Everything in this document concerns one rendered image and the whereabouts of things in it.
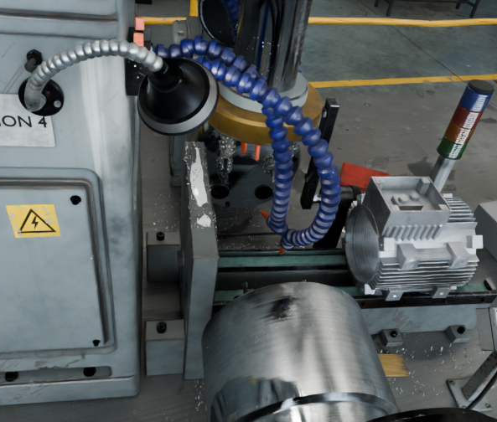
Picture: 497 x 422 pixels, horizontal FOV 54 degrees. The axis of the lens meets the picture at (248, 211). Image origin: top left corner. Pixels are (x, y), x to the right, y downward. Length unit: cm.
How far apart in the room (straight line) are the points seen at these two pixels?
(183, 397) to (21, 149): 58
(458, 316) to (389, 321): 16
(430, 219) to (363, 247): 20
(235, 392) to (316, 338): 12
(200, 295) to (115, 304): 13
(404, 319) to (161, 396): 53
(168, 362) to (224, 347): 31
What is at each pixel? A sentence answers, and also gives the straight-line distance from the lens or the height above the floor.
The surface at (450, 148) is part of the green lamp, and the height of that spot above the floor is 106.
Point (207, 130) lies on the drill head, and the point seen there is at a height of 113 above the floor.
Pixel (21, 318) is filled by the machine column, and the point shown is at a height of 106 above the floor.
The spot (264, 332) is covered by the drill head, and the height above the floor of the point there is 115.
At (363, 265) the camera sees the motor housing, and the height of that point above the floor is 94.
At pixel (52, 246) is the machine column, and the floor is 121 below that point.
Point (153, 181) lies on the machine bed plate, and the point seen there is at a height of 80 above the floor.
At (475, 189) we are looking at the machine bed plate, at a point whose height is 80.
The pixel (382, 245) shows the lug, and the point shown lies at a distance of 90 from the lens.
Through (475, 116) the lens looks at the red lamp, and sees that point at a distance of 127.
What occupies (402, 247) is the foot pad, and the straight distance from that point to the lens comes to 92.
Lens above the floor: 167
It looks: 41 degrees down
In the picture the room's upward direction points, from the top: 10 degrees clockwise
